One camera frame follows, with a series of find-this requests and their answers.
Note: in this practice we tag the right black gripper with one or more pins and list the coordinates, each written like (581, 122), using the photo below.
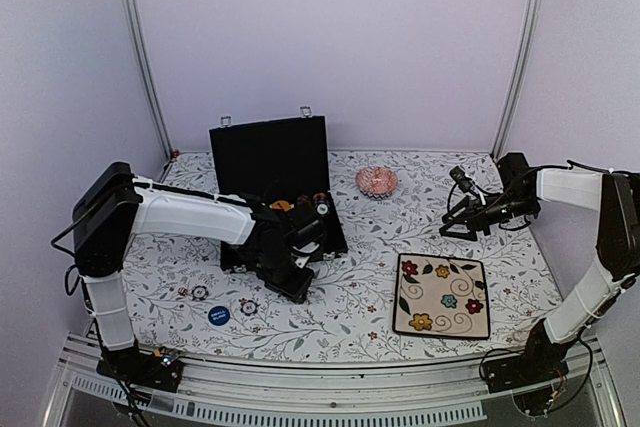
(477, 219)

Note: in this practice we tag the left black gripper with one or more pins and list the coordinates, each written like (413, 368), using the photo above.
(296, 291)

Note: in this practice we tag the black poker case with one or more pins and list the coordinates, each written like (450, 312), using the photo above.
(277, 160)

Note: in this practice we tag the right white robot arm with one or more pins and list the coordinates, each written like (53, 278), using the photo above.
(528, 268)

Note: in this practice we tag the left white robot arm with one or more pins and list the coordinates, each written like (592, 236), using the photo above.
(120, 206)

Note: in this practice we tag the chip beside blind button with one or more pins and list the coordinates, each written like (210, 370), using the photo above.
(248, 307)

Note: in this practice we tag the orange big blind button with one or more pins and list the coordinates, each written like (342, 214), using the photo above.
(281, 205)

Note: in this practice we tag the black orange chip stack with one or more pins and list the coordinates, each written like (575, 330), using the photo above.
(303, 200)

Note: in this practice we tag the purple chip stack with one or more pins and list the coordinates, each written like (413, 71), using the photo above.
(321, 203)

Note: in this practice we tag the blue small blind button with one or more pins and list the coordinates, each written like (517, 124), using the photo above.
(218, 315)

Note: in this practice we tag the chip beside dealer button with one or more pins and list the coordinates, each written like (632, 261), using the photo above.
(200, 293)

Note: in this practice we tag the floral square plate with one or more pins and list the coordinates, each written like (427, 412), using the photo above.
(440, 297)

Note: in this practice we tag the red patterned bowl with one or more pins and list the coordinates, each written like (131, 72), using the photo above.
(376, 182)

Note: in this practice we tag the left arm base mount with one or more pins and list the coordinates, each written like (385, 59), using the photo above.
(132, 366)

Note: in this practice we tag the front aluminium rail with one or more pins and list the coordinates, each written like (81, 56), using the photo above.
(430, 390)

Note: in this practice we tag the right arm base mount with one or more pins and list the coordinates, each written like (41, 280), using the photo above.
(525, 372)

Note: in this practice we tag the right aluminium frame post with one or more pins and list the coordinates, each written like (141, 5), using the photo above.
(524, 46)

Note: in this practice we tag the aluminium frame post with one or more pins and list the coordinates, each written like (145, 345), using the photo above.
(133, 19)
(524, 46)

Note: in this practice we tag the left aluminium frame post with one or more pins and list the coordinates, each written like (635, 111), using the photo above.
(133, 19)

